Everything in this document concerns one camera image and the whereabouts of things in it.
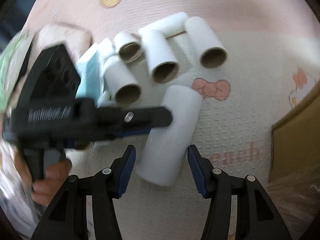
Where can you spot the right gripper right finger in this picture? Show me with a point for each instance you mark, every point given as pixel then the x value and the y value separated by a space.
pixel 257 217

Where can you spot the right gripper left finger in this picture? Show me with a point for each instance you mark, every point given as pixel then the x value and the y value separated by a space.
pixel 65 217

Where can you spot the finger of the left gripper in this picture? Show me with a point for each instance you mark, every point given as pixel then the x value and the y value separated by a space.
pixel 109 119
pixel 121 133

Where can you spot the white paper tube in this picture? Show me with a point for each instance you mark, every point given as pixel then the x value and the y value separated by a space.
pixel 161 60
pixel 208 48
pixel 121 84
pixel 127 46
pixel 169 26
pixel 165 148

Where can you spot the blue white wipes pack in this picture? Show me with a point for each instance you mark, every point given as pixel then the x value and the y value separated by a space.
pixel 88 68

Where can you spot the person left hand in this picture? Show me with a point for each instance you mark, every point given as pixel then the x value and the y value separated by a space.
pixel 47 182

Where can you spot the green white blanket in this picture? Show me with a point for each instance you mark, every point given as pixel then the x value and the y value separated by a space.
pixel 12 58

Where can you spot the pink patterned pillow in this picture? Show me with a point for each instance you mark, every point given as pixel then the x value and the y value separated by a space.
pixel 76 40

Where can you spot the brown cardboard box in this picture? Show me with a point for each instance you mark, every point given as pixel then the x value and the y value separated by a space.
pixel 295 137

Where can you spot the pink hello kitty mat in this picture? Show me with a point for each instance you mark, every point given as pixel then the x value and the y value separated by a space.
pixel 242 80

